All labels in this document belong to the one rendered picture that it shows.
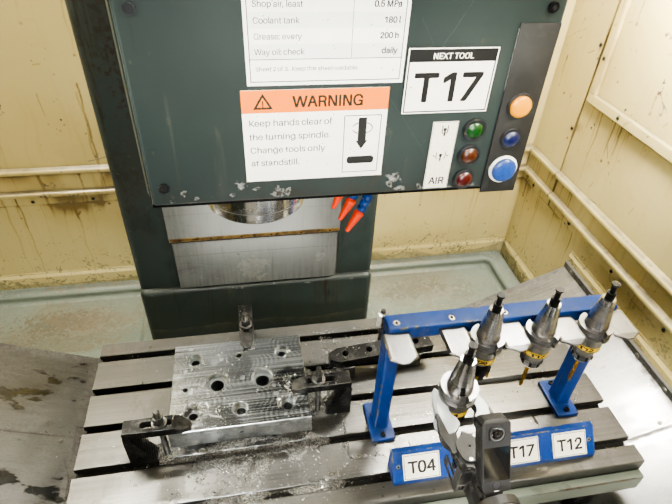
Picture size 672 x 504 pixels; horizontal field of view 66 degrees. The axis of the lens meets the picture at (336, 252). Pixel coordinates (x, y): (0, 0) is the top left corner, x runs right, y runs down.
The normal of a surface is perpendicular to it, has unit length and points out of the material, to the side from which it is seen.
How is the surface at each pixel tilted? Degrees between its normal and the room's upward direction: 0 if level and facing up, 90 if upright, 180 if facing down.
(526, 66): 90
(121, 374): 0
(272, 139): 90
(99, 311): 0
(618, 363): 24
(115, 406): 0
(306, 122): 90
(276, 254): 90
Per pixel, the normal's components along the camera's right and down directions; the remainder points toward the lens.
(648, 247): -0.99, 0.07
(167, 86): 0.17, 0.62
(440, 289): 0.04, -0.78
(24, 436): 0.43, -0.75
